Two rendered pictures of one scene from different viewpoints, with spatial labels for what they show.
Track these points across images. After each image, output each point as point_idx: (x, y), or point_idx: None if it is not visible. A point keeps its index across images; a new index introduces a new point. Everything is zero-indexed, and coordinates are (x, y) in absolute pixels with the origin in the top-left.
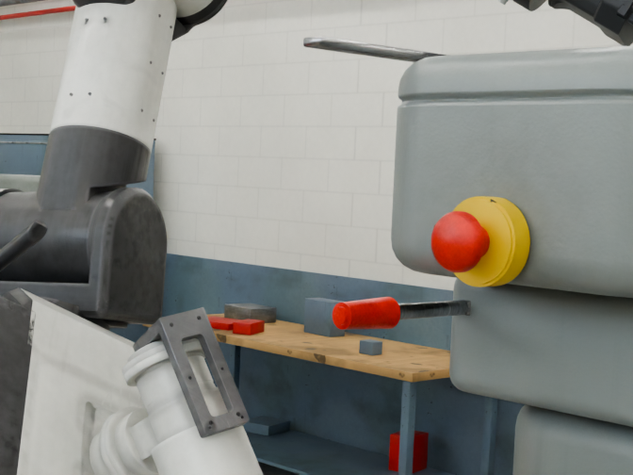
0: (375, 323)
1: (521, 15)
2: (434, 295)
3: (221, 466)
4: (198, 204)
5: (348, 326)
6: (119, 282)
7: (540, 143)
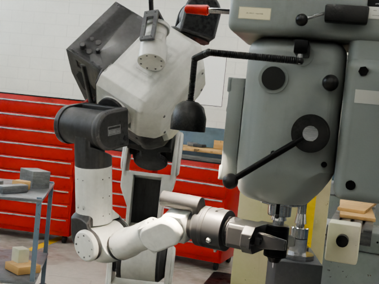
0: (196, 11)
1: None
2: None
3: (143, 49)
4: None
5: (185, 11)
6: (189, 20)
7: None
